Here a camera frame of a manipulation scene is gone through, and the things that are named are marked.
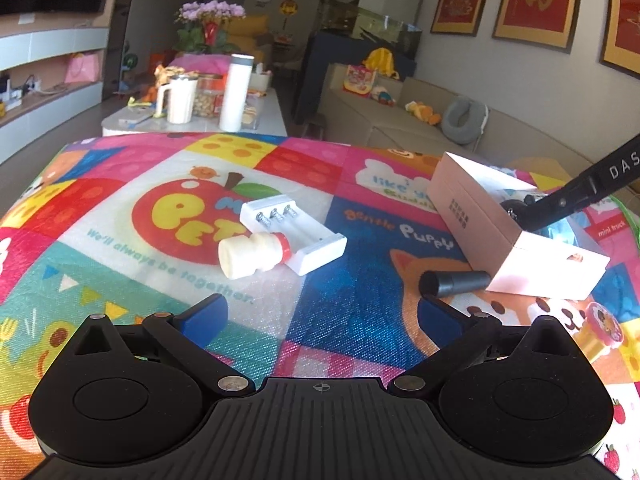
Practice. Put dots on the white thermos bottle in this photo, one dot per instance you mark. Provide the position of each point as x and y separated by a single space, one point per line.
236 95

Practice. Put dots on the pink wrapping cloth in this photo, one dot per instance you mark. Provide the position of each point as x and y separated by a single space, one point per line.
200 64

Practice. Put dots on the pink toy package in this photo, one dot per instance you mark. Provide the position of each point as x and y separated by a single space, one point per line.
360 80

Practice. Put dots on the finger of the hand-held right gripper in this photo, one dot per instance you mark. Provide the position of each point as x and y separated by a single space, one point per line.
550 205

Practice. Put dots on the clear snack container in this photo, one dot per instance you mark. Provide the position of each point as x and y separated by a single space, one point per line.
251 112

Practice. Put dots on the black cylinder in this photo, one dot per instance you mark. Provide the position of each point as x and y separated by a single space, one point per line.
455 284

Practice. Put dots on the blue and white packet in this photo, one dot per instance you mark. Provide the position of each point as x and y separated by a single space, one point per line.
560 234

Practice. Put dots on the white battery charger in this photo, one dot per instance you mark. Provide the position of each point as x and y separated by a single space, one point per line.
312 252

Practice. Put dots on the pink gift bag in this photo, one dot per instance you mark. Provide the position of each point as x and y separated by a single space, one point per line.
82 69

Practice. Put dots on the small white bottle red cap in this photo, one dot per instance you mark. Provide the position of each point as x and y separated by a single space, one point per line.
245 257

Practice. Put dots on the yellow backpack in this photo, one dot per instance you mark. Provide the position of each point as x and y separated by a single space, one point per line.
381 62

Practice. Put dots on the glass fish tank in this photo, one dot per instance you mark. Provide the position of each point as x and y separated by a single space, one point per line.
370 15

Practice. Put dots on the framed red gold-character picture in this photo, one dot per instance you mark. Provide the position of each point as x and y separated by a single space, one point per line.
540 0

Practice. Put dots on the gold hanging ornament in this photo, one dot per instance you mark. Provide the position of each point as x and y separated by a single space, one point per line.
288 6

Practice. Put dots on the white tissue box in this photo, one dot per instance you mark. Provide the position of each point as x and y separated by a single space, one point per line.
261 80

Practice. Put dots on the potted pink flowers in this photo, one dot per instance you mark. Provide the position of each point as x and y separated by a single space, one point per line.
210 25

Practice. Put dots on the grey neck pillow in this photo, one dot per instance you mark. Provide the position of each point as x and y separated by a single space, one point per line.
465 117

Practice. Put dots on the gold patterned snack bag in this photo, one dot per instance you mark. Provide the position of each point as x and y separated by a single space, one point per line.
162 76

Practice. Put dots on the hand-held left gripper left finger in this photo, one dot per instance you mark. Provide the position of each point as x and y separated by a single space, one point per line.
207 320

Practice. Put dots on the yellow armchair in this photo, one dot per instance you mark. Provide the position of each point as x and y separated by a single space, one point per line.
252 32

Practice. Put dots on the dark blue cabinet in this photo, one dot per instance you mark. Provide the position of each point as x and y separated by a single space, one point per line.
312 75

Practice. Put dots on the clear snack jar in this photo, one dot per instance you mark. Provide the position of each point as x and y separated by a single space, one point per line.
207 97

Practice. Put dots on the pink cardboard box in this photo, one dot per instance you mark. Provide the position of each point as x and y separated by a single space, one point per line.
465 195

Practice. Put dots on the white wall shelf unit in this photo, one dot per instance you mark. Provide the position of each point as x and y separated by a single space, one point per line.
50 37

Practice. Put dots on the colourful printed play mat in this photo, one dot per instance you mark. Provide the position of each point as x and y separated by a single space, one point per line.
350 240

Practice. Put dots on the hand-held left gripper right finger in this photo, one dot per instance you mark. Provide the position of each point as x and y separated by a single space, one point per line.
440 322

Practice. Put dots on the orange plush toy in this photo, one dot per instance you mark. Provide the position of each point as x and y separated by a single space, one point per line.
424 114

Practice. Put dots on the white and red plush toy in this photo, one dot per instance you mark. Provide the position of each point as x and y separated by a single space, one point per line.
384 95

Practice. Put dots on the beige sofa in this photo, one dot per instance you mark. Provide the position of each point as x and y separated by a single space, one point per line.
430 105

